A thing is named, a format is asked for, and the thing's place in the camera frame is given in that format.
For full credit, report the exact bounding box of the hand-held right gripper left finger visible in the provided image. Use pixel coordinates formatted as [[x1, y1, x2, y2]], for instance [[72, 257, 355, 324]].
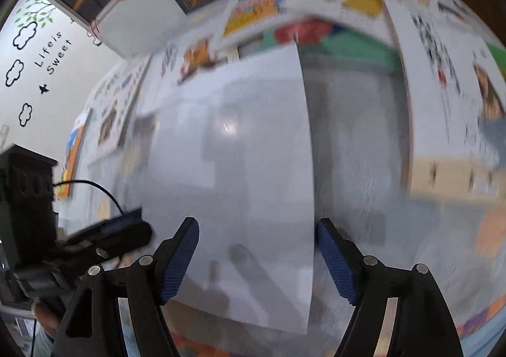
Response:
[[51, 217, 200, 357]]

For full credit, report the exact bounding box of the pale orange book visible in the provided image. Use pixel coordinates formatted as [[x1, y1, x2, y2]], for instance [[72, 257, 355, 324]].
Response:
[[476, 209, 506, 263]]

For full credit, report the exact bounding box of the white paper sheet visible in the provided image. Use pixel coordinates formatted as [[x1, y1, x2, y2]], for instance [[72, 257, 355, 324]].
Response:
[[140, 42, 317, 334]]

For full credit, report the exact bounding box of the white beige text book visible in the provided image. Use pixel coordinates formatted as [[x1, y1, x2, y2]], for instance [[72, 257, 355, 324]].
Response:
[[381, 0, 506, 199]]

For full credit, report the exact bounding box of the cartoon book with blue title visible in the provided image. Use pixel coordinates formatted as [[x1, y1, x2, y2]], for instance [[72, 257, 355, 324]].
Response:
[[215, 0, 317, 45]]

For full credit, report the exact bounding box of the black wall decal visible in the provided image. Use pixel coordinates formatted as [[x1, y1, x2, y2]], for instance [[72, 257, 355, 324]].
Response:
[[4, 0, 76, 128]]

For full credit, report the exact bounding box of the orange cartoon book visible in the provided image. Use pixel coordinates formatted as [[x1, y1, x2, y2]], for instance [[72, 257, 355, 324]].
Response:
[[53, 108, 93, 199]]

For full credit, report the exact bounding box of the green red picture book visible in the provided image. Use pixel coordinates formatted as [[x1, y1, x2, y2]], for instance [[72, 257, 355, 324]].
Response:
[[261, 19, 402, 69]]

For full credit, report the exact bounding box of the white picture book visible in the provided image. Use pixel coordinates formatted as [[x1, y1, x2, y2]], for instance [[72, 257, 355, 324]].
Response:
[[93, 56, 153, 154]]

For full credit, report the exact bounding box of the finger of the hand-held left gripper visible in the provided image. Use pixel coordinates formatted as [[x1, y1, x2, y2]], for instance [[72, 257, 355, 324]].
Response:
[[102, 207, 144, 232], [59, 222, 154, 263]]

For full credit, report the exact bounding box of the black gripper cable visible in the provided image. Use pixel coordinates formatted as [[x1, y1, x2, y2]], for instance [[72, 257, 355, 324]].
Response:
[[52, 180, 124, 215]]

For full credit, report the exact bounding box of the white book with orange figure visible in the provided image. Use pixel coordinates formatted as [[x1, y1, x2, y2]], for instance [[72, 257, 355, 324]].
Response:
[[152, 38, 238, 85]]

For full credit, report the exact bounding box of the white cabinet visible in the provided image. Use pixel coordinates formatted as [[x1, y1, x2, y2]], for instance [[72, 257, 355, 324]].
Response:
[[95, 0, 238, 59]]

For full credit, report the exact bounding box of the person's left hand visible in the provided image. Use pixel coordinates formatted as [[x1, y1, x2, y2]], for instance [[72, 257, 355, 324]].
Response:
[[32, 299, 67, 342]]

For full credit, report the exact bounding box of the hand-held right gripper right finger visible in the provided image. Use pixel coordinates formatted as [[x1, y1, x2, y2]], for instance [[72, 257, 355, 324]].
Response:
[[316, 218, 464, 357]]

